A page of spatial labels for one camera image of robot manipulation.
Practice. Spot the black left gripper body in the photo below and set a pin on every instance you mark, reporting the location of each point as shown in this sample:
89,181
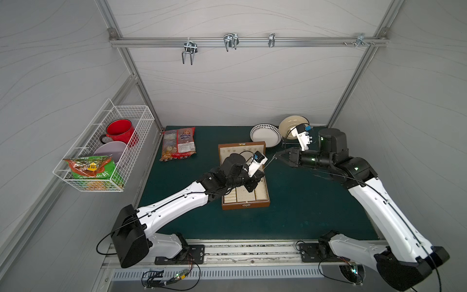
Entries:
250,180

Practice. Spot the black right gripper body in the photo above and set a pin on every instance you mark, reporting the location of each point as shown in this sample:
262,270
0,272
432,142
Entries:
297,157

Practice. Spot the brown jewelry box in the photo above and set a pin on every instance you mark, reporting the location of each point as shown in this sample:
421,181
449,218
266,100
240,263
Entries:
240,198

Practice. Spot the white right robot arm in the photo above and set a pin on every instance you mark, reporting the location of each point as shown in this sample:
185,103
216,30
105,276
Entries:
407,258

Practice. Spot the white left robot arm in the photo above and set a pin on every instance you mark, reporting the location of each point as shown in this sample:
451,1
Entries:
135,231

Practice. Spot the cream speckled plate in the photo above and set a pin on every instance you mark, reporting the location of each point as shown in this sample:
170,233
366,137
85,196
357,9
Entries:
290,122

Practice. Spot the white bowl diamond pattern rim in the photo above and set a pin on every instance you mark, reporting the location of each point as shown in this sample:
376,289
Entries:
267,133

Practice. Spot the red snack bag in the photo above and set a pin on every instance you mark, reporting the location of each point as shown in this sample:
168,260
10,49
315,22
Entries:
178,144

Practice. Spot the red enamel mug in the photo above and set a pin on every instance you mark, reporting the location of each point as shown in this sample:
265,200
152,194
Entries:
121,130

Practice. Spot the white plate in basket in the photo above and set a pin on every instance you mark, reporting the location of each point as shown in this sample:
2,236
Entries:
114,149

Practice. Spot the green snack bag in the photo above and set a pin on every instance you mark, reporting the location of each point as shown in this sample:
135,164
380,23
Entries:
94,173

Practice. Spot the metal double hook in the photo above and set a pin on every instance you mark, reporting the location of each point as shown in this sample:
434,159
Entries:
190,49

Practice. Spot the metal loop hook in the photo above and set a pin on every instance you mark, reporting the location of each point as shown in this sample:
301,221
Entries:
231,40

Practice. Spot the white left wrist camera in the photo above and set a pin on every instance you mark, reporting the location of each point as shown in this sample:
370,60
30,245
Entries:
258,160

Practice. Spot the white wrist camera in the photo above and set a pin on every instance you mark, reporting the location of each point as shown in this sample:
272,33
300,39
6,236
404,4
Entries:
258,160
301,133

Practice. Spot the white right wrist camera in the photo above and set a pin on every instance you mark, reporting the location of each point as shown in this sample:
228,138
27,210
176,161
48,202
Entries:
301,133

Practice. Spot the chrome wire plate stand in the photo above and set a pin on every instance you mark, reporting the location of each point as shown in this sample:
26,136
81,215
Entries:
290,142

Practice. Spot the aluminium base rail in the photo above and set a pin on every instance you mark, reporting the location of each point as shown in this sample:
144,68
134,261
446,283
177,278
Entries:
234,259

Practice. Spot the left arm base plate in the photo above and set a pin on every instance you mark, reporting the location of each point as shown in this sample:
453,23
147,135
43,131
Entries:
193,254

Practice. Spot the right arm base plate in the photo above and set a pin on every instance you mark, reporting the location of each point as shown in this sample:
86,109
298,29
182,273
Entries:
315,252

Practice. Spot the electronics board with wires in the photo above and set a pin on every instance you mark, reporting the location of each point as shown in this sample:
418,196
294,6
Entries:
155,279

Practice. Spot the white wire wall basket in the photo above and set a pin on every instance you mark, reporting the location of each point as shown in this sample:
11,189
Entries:
88,142

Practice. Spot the aluminium horizontal rail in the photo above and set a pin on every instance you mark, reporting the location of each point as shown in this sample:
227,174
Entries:
244,42

